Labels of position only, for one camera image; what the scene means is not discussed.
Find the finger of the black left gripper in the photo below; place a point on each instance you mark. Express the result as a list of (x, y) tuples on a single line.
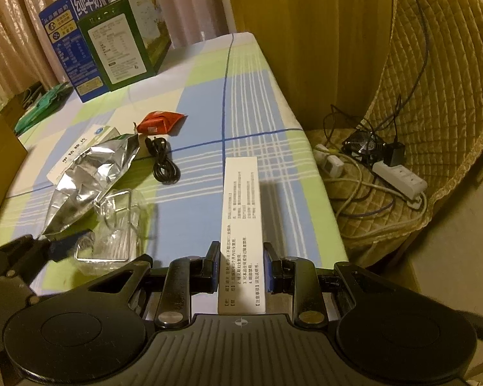
[(68, 244)]

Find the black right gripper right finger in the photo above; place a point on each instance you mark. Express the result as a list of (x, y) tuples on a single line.
[(272, 269)]

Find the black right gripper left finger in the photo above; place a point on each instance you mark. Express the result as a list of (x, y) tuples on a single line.
[(210, 268)]

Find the long white medicine box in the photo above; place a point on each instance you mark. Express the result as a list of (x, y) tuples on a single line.
[(241, 275)]

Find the wire rack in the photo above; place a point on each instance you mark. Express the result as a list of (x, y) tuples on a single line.
[(117, 240)]

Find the silver foil bag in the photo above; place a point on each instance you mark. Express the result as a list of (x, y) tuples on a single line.
[(90, 176)]

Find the white green flat box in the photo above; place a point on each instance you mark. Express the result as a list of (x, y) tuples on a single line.
[(93, 136)]

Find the quilted olive chair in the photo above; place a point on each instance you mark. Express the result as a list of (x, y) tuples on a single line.
[(430, 98)]

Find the green plastic bag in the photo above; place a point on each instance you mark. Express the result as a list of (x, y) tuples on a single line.
[(43, 106)]

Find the red snack packet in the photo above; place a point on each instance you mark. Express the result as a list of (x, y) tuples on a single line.
[(159, 122)]

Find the white power strip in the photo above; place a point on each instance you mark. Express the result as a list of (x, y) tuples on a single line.
[(402, 179)]

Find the black power adapter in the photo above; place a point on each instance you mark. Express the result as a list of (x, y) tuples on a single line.
[(394, 154)]

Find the checked tablecloth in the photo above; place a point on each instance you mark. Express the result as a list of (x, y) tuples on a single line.
[(233, 107)]

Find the green carton box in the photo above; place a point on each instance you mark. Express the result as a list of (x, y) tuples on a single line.
[(128, 40)]

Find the blue milk carton box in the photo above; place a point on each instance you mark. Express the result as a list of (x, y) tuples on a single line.
[(59, 21)]

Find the yellow curtain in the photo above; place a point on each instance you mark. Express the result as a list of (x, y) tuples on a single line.
[(323, 53)]

